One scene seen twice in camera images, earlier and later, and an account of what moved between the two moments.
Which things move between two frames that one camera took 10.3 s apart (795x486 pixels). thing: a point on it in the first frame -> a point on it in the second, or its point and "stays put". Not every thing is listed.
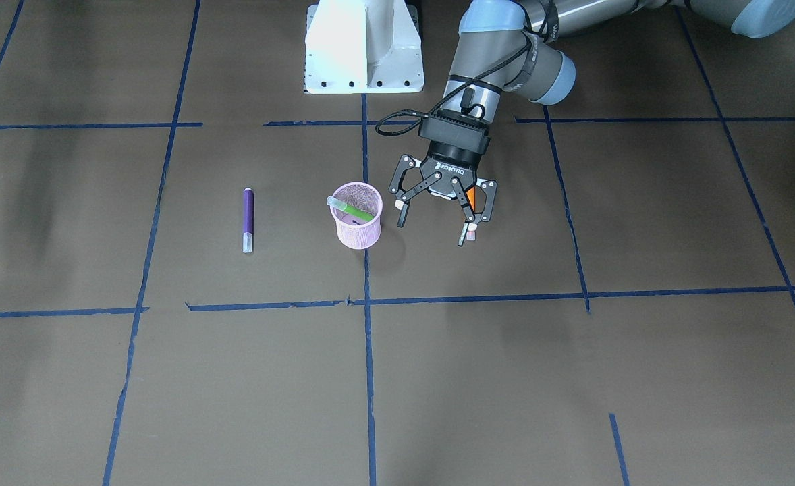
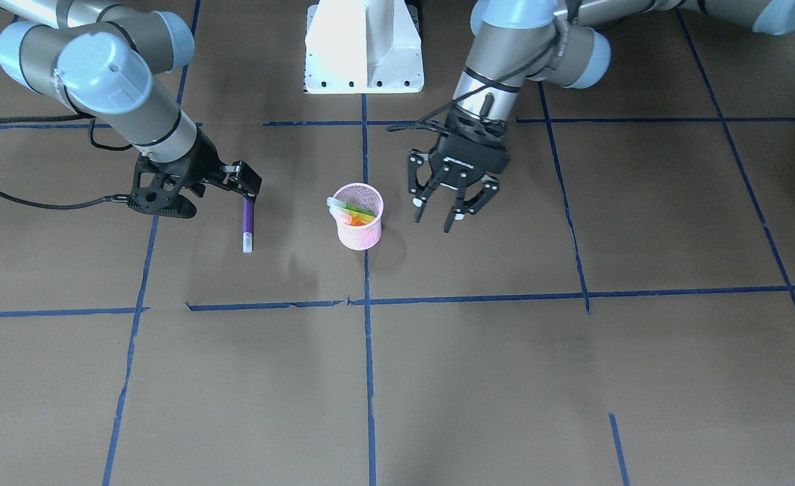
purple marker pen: [248, 220] stays put
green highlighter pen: [350, 209] stays put
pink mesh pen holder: [353, 232] stays put
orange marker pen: [472, 227] -> [353, 221]
